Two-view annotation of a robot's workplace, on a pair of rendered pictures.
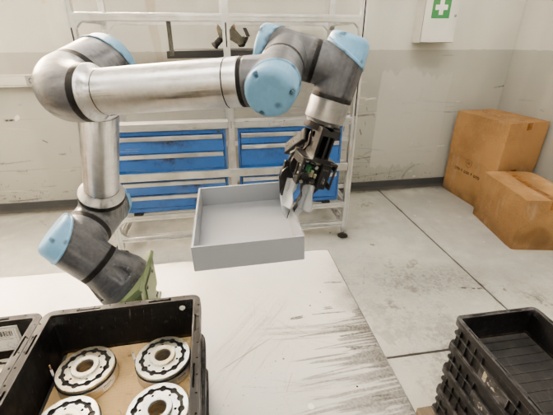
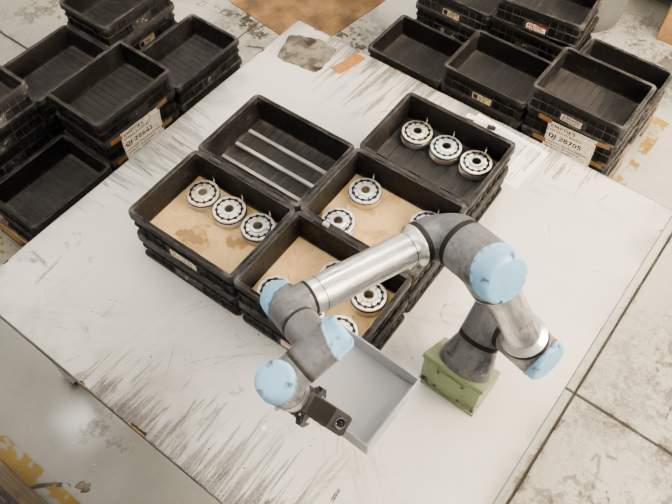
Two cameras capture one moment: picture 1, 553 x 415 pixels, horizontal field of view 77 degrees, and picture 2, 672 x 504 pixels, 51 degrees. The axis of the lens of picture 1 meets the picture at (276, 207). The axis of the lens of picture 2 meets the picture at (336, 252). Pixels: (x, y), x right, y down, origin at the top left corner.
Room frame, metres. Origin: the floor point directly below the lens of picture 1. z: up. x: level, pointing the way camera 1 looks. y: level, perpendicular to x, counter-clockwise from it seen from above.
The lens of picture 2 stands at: (1.12, -0.40, 2.57)
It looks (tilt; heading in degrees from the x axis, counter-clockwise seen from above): 56 degrees down; 136
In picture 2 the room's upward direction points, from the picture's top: straight up
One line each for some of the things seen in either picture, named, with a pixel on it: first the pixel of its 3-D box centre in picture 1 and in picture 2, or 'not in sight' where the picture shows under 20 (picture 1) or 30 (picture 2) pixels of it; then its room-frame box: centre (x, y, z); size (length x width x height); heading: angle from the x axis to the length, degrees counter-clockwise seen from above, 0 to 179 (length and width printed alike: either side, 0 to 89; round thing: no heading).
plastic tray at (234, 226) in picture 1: (244, 219); (345, 381); (0.66, 0.07, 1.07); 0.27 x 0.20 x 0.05; 8
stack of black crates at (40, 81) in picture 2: not in sight; (64, 90); (-1.45, 0.36, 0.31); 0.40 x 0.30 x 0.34; 99
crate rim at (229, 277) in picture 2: not in sight; (212, 212); (-0.03, 0.20, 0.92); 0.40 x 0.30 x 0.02; 11
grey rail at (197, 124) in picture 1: (230, 123); not in sight; (2.31, 0.30, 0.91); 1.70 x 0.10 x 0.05; 99
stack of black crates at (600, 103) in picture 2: not in sight; (578, 125); (0.30, 1.80, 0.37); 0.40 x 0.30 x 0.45; 9
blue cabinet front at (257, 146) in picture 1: (290, 166); not in sight; (2.34, -0.10, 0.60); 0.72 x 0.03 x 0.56; 99
